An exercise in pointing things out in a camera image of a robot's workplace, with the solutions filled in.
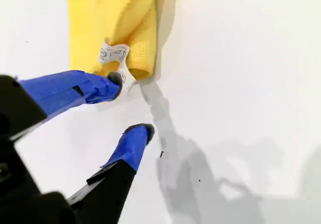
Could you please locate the yellow square towel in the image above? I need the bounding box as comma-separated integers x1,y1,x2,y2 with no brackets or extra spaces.
64,0,167,95

